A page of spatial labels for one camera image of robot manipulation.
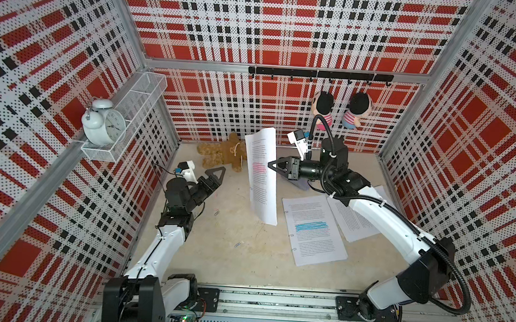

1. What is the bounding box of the document with blue highlight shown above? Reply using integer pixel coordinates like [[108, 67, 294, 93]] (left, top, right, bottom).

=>
[[282, 195, 348, 266]]

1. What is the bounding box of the doll with pink striped shirt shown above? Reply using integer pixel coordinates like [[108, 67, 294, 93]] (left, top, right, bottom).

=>
[[311, 91, 334, 127]]

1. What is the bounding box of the document with yellow highlight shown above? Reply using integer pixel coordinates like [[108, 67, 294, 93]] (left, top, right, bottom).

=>
[[327, 197, 380, 242]]

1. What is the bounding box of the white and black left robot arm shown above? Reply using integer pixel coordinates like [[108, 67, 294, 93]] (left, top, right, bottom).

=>
[[100, 166, 226, 322]]

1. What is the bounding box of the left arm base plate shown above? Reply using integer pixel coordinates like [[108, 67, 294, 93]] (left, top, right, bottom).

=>
[[192, 287, 221, 314]]

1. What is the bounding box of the black hook rail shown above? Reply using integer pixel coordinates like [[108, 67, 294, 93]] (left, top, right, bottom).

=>
[[248, 66, 395, 84]]

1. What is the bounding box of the doll with blue trousers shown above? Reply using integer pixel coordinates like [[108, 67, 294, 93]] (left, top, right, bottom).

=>
[[342, 92, 373, 130]]

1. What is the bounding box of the document with pink highlight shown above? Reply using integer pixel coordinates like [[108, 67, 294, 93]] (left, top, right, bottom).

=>
[[244, 127, 278, 226]]

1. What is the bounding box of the white wire mesh shelf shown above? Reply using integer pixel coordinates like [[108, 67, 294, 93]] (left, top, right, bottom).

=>
[[81, 72, 167, 163]]

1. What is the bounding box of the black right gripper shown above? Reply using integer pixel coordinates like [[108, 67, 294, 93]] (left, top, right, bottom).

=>
[[267, 155, 334, 184]]

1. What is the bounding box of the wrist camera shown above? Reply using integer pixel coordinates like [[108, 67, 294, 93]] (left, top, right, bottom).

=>
[[287, 129, 311, 161], [174, 160, 197, 184]]

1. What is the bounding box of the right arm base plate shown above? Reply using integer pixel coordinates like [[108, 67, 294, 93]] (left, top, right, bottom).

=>
[[335, 295, 398, 322]]

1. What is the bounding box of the white alarm clock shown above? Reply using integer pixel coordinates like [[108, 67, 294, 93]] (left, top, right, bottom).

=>
[[81, 98, 127, 147]]

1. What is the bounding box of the aluminium front rail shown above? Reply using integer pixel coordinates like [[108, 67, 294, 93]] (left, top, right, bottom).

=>
[[89, 274, 469, 322]]

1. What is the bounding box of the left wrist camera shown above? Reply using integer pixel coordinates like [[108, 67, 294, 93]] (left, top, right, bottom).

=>
[[174, 160, 197, 184]]

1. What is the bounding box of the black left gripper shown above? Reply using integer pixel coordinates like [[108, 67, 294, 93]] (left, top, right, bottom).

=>
[[183, 164, 226, 215]]

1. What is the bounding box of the green circuit board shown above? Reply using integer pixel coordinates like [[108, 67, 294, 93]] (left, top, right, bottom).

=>
[[169, 313, 198, 322]]

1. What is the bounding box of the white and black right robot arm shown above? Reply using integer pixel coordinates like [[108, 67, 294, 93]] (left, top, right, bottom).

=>
[[268, 130, 472, 322]]

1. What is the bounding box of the grey glasses case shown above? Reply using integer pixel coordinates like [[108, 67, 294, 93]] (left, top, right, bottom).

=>
[[291, 176, 311, 191]]

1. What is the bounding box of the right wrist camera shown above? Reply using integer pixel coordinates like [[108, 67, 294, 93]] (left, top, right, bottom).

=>
[[287, 129, 311, 161]]

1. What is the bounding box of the brown teddy bear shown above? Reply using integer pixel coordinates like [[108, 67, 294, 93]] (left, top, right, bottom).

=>
[[197, 132, 247, 172]]

